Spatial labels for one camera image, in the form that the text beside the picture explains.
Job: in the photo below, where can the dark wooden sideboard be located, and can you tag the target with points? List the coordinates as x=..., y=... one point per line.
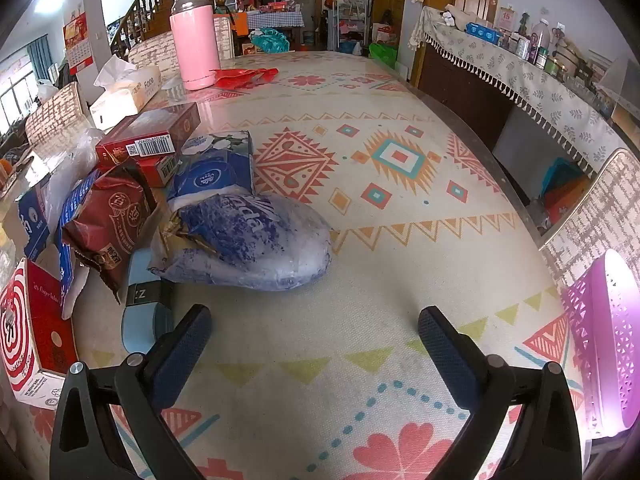
x=460, y=100

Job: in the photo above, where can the red plastic bag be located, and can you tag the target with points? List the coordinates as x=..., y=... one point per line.
x=240, y=78

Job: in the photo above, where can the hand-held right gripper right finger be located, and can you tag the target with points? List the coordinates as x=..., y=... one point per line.
x=445, y=355

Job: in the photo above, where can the patterned chair back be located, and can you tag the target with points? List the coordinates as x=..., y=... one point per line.
x=55, y=120
x=595, y=220
x=150, y=50

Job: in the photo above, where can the plastic bottle with white cap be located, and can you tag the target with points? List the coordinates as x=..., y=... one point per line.
x=541, y=40

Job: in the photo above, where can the red carton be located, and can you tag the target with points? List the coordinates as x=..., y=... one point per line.
x=157, y=170
x=150, y=127

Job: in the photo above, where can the table with checkered cloth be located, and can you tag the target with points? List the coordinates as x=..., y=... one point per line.
x=275, y=20

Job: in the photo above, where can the red wall calendar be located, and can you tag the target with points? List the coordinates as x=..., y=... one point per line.
x=79, y=45

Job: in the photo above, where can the white tissue box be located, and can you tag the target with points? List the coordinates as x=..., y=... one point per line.
x=125, y=97

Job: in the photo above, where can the blue cardboard box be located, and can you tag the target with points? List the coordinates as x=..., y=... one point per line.
x=32, y=220

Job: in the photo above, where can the wooden staircase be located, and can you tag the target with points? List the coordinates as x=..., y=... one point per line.
x=150, y=0

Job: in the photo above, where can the light blue case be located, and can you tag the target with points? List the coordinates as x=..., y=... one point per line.
x=145, y=325

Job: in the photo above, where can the clear plastic bag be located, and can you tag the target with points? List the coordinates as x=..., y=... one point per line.
x=65, y=170

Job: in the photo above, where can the dark red snack bag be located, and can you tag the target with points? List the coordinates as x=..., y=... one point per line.
x=107, y=225

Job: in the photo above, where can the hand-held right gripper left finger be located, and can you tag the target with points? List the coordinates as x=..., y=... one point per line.
x=185, y=355

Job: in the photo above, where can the teal bag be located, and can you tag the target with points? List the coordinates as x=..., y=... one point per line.
x=270, y=40

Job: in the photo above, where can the blue wipes pack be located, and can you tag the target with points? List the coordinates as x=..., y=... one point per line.
x=484, y=32

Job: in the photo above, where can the blue floral tissue pack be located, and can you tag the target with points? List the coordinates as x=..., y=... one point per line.
x=215, y=170

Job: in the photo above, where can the teal curtain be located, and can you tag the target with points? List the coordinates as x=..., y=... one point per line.
x=39, y=57

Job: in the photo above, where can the purple plastic basket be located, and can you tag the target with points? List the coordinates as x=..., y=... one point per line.
x=605, y=340

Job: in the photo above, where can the green bag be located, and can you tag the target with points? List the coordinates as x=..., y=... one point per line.
x=384, y=54

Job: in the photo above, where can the crumpled blue plastic wrapper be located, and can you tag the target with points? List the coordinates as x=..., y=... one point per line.
x=260, y=250

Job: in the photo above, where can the red white spiral box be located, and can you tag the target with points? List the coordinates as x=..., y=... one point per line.
x=45, y=320

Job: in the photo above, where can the pink thermos bottle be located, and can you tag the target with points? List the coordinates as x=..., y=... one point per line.
x=195, y=45

